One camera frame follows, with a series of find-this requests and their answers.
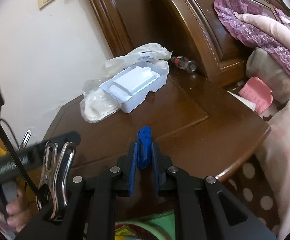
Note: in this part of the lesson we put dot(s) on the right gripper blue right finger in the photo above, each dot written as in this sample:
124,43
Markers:
160,165

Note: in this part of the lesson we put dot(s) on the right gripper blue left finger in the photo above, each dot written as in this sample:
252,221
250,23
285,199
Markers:
128,164

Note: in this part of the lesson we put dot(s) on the blue plastic clip piece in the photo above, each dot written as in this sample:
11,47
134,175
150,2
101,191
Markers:
144,142

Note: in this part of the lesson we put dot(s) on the clear plastic bag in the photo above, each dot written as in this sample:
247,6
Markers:
97,104

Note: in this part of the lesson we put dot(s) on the white plastic tray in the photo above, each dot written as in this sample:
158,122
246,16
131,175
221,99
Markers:
131,86

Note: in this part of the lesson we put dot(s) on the white opaque plastic bag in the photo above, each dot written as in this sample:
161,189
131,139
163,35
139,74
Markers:
144,53

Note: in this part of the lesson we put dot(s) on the teal wet wipes pack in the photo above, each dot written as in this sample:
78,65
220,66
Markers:
124,233

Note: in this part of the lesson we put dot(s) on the person left hand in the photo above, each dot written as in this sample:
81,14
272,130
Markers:
18,214

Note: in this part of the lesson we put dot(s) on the dark wooden nightstand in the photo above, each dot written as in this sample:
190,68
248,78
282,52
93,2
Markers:
199,125

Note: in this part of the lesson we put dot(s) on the green foam floor mat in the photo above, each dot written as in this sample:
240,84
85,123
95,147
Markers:
166,218

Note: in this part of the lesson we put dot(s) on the red bin with green rim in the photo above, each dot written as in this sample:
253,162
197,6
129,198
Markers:
148,230

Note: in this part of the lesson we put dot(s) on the brown polka dot bedsheet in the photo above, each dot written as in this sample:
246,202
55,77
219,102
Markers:
251,187

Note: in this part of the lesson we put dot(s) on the clear plastic soda bottle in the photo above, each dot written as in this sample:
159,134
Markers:
184,63

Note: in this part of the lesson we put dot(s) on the pink paper packet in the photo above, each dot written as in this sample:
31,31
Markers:
256,91

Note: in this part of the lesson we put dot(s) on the grey pillow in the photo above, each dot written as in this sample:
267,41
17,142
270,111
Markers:
260,64

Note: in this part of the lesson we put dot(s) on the wooden bed headboard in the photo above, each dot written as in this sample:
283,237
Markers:
189,28

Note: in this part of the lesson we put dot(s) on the purple lace pillow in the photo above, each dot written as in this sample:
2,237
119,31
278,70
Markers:
249,24

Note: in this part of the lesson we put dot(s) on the metal spring clamp right camera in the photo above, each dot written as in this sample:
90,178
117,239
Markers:
53,179

